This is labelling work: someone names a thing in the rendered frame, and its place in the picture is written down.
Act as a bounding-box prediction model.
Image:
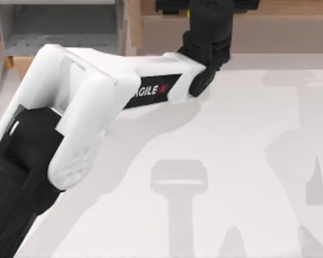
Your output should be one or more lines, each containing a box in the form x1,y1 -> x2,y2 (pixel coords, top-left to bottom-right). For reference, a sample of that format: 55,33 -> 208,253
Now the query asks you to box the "pale wooden drawer front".
4,54 -> 43,81

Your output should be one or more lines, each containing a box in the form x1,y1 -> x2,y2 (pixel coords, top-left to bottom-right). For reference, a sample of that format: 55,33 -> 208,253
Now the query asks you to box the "grey pierced drawer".
0,0 -> 125,58

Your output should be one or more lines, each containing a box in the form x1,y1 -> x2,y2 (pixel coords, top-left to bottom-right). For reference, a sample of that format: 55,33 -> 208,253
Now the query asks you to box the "wooden cupboard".
125,0 -> 323,56

